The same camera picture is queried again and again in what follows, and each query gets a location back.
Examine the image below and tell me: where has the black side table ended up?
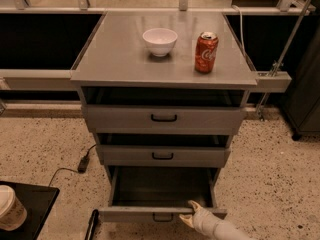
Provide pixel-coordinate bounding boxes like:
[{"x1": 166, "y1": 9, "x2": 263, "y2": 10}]
[{"x1": 0, "y1": 181, "x2": 60, "y2": 240}]

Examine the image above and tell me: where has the grey horizontal rail beam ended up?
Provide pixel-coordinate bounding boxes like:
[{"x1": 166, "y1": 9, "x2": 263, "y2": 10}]
[{"x1": 0, "y1": 69, "x2": 291, "y2": 93}]

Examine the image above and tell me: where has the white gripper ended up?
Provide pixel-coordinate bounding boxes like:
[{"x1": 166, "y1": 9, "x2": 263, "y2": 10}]
[{"x1": 179, "y1": 200, "x2": 221, "y2": 236}]

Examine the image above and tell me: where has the white bowl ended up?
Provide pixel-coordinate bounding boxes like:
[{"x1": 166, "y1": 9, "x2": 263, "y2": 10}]
[{"x1": 142, "y1": 28, "x2": 178, "y2": 57}]

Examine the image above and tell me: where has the black pen-like object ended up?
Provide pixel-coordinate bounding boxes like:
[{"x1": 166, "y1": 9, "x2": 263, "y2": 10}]
[{"x1": 84, "y1": 209, "x2": 99, "y2": 240}]

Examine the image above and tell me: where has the metal diagonal rod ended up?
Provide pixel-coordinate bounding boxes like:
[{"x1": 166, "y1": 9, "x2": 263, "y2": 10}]
[{"x1": 256, "y1": 0, "x2": 312, "y2": 121}]

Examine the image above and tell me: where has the grey drawer cabinet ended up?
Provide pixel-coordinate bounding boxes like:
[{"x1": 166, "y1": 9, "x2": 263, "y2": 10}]
[{"x1": 69, "y1": 9, "x2": 259, "y2": 195}]

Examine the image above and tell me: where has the black power adapter cable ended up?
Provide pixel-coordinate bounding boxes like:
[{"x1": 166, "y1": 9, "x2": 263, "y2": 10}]
[{"x1": 47, "y1": 143, "x2": 97, "y2": 187}]

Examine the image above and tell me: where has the white cable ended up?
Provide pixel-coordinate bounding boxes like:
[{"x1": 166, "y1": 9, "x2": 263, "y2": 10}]
[{"x1": 231, "y1": 4, "x2": 248, "y2": 57}]

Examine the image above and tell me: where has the red soda can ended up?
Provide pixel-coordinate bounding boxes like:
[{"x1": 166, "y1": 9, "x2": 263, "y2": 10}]
[{"x1": 195, "y1": 31, "x2": 219, "y2": 74}]

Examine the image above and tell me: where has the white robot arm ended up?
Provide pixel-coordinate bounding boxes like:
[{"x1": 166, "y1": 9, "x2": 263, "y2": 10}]
[{"x1": 179, "y1": 200, "x2": 255, "y2": 240}]

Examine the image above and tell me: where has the white paper coffee cup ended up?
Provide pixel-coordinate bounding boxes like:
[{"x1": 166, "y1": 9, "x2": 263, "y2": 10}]
[{"x1": 0, "y1": 185, "x2": 27, "y2": 231}]

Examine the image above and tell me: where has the dark cabinet at right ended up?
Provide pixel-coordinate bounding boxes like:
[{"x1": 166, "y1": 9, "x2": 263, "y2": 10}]
[{"x1": 281, "y1": 26, "x2": 320, "y2": 141}]

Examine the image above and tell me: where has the grey drawer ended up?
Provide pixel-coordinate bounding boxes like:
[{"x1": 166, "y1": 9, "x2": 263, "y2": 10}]
[
  {"x1": 100, "y1": 166, "x2": 227, "y2": 223},
  {"x1": 82, "y1": 105, "x2": 245, "y2": 135},
  {"x1": 97, "y1": 145, "x2": 230, "y2": 168}
]

